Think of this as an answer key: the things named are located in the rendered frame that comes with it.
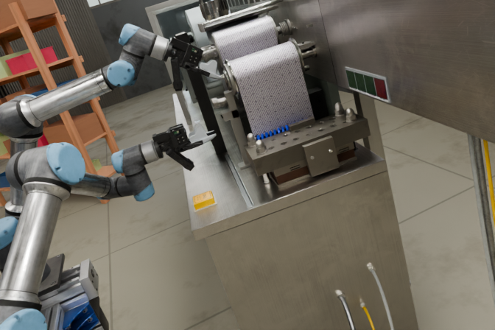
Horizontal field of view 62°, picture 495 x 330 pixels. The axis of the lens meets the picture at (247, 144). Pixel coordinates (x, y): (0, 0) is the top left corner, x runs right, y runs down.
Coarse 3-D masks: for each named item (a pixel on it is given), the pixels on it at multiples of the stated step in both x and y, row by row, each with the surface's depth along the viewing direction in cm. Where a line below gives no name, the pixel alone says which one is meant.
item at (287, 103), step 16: (304, 80) 149; (256, 96) 147; (272, 96) 148; (288, 96) 149; (304, 96) 150; (256, 112) 148; (272, 112) 150; (288, 112) 151; (304, 112) 152; (256, 128) 150; (272, 128) 151
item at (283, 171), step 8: (352, 144) 139; (344, 152) 139; (352, 152) 140; (304, 160) 137; (344, 160) 140; (352, 160) 140; (280, 168) 136; (288, 168) 136; (296, 168) 137; (304, 168) 138; (272, 176) 145; (280, 176) 137; (288, 176) 138; (296, 176) 138; (304, 176) 138; (280, 184) 138; (288, 184) 138
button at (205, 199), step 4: (204, 192) 146; (208, 192) 145; (196, 196) 145; (200, 196) 144; (204, 196) 143; (208, 196) 142; (212, 196) 142; (196, 200) 142; (200, 200) 141; (204, 200) 140; (208, 200) 140; (212, 200) 140; (196, 204) 140; (200, 204) 140; (204, 204) 140; (208, 204) 141; (196, 208) 140
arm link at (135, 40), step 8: (128, 24) 136; (128, 32) 135; (136, 32) 136; (144, 32) 137; (120, 40) 136; (128, 40) 135; (136, 40) 136; (144, 40) 136; (152, 40) 137; (128, 48) 136; (136, 48) 136; (144, 48) 137; (152, 48) 137
